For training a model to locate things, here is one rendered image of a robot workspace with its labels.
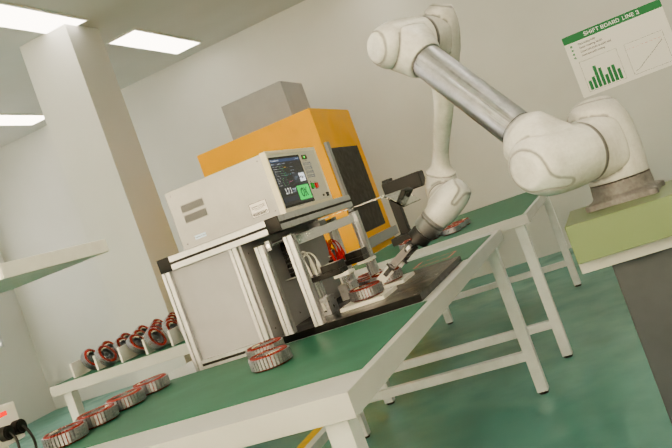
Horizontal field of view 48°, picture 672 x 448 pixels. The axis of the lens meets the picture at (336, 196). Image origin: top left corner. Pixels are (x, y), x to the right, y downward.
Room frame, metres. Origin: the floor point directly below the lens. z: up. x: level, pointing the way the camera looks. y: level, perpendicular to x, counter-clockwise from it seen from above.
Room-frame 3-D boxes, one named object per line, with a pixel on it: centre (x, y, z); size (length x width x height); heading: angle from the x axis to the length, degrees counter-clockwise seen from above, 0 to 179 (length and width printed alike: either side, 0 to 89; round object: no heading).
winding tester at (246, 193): (2.62, 0.27, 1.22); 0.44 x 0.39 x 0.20; 160
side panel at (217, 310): (2.33, 0.46, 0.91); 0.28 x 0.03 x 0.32; 70
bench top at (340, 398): (2.59, 0.20, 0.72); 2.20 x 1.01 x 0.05; 160
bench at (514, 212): (4.80, -0.65, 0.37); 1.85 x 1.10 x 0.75; 160
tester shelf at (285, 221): (2.61, 0.27, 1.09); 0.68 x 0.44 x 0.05; 160
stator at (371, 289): (2.39, 0.01, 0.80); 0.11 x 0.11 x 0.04
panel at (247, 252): (2.59, 0.21, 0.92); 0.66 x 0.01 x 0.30; 160
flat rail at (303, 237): (2.54, 0.07, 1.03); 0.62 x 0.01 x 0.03; 160
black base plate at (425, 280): (2.51, -0.01, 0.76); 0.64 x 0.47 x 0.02; 160
